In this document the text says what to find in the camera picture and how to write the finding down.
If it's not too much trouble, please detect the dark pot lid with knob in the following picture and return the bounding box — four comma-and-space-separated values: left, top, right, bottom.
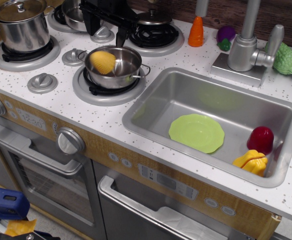
137, 9, 172, 26

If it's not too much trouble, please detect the front left stove burner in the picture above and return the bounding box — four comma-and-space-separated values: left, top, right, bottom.
0, 36, 60, 72

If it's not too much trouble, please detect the yellow toy bell pepper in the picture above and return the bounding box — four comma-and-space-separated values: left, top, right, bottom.
232, 149, 268, 177

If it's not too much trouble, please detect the silver stove knob middle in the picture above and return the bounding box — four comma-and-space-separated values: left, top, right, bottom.
62, 48, 88, 67

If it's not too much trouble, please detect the red plastic cup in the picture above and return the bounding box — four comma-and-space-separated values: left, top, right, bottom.
247, 126, 274, 155

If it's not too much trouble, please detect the silver stove knob front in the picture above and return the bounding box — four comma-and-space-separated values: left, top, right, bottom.
27, 73, 58, 94

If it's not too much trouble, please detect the steel saucepan on back burner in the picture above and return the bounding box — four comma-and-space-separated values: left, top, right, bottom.
61, 0, 87, 32

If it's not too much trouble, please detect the silver toy faucet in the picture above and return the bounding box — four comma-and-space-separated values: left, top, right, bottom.
211, 0, 285, 87

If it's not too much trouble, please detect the steel pan on front burner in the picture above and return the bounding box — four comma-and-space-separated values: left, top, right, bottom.
84, 45, 151, 89

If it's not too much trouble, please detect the front right stove burner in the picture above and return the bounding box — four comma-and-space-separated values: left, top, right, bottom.
72, 66, 146, 107

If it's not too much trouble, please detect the stove burner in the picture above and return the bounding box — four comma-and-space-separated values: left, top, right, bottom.
124, 23, 184, 58
72, 66, 146, 107
47, 4, 82, 33
0, 36, 60, 72

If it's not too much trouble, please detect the orange toy carrot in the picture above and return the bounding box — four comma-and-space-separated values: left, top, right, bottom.
188, 16, 204, 47

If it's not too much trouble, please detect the back left stove burner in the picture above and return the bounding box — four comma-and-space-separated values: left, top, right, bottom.
47, 4, 82, 33

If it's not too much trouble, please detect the yellow tape piece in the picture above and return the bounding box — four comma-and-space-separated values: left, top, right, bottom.
4, 219, 37, 237

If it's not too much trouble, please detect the dishwasher door with handle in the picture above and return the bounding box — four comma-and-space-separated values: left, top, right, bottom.
93, 162, 251, 240

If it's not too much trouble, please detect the grey cylinder above carrot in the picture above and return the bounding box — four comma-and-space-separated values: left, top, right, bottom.
195, 0, 209, 17

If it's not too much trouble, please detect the blue clamp tool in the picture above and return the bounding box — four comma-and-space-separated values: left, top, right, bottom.
0, 188, 30, 220

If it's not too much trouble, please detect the green plastic plate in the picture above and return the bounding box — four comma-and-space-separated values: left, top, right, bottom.
169, 114, 225, 154

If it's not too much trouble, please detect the green toy lettuce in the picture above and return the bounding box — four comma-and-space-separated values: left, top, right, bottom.
273, 43, 292, 75

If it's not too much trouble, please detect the oven door with handle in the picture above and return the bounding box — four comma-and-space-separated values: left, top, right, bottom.
0, 119, 106, 240

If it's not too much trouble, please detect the silver oven dial right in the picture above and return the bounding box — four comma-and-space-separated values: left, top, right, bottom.
56, 127, 85, 155

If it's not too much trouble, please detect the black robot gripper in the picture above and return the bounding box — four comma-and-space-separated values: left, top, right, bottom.
79, 0, 139, 47

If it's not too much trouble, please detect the back right stove burner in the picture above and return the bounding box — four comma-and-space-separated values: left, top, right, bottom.
124, 23, 184, 58

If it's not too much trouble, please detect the tall steel pot with lid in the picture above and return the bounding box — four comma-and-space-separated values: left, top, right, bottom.
0, 0, 55, 53

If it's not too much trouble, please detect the purple toy eggplant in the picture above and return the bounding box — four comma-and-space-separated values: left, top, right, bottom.
216, 25, 236, 52

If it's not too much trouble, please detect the yellow toy corn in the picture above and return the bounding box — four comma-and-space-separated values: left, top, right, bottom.
89, 50, 116, 75

